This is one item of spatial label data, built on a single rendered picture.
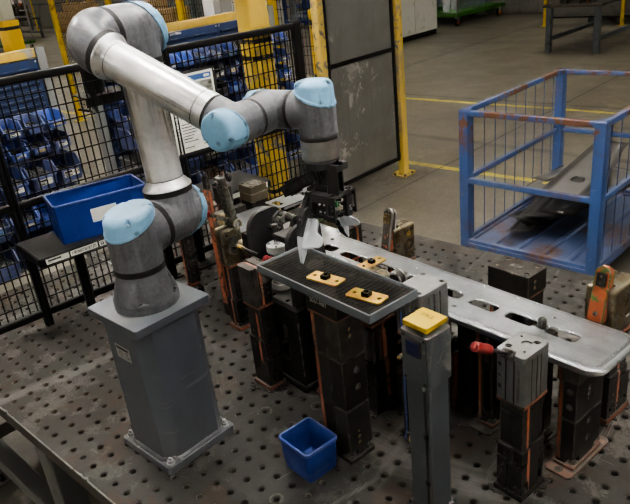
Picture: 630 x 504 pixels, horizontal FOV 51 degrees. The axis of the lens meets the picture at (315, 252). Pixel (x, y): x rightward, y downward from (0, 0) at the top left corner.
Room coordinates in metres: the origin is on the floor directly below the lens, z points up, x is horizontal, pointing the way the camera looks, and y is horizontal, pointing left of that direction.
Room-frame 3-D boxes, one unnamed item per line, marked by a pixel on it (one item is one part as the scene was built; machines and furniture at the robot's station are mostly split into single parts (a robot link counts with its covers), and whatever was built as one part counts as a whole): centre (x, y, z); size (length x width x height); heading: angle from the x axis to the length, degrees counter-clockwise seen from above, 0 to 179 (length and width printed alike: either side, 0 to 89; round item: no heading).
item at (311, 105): (1.27, -0.03, 1.53); 0.09 x 0.08 x 0.11; 56
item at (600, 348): (1.66, -0.17, 1.00); 1.38 x 0.22 x 0.02; 38
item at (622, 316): (1.32, -0.66, 0.88); 0.15 x 0.11 x 0.36; 128
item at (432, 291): (1.31, -0.22, 0.90); 0.13 x 0.10 x 0.41; 128
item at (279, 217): (1.62, 0.07, 0.94); 0.18 x 0.13 x 0.49; 38
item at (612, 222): (3.68, -1.56, 0.47); 1.20 x 0.80 x 0.95; 134
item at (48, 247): (2.25, 0.56, 1.01); 0.90 x 0.22 x 0.03; 128
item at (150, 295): (1.39, 0.40, 1.15); 0.15 x 0.15 x 0.10
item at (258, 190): (2.33, 0.20, 0.88); 0.08 x 0.08 x 0.36; 38
